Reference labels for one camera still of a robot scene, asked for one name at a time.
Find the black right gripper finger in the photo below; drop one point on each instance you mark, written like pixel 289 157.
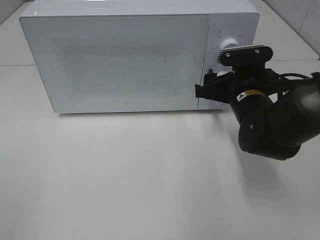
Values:
pixel 210 78
pixel 211 92

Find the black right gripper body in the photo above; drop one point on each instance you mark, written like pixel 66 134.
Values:
pixel 247 86

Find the white timer knob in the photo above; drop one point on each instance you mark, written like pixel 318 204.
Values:
pixel 221 73

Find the white microwave door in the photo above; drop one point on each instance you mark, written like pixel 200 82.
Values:
pixel 92 64

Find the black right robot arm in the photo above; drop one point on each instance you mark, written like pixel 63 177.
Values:
pixel 276 113

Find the upper white power knob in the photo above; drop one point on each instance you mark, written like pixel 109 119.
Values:
pixel 229 42

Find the white microwave oven body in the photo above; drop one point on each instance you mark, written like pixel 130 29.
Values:
pixel 227 18

